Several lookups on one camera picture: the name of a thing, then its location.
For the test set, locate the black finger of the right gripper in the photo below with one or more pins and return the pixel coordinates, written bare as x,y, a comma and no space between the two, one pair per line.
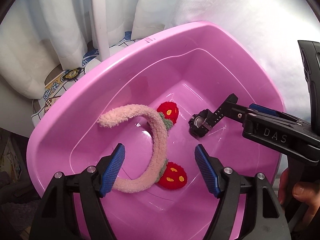
242,114

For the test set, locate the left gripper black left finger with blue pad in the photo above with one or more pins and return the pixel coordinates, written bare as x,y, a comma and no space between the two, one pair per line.
55,217

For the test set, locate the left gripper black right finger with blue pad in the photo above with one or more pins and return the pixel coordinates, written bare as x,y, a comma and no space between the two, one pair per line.
263,216

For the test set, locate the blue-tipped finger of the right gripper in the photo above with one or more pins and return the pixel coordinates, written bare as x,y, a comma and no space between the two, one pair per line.
273,112

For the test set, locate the black digital wristwatch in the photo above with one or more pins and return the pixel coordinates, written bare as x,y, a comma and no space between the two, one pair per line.
200,124

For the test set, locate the person's right hand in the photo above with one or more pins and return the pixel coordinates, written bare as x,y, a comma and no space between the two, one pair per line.
304,192

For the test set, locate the pink plastic basin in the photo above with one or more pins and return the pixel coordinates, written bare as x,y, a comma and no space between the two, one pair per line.
150,145

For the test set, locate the pink fuzzy strawberry headband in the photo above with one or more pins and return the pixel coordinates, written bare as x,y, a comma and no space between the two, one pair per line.
166,174

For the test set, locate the white grid bedsheet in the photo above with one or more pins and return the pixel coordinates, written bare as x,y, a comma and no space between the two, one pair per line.
59,82

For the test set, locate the white curtain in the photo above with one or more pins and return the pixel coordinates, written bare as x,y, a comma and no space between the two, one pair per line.
38,35

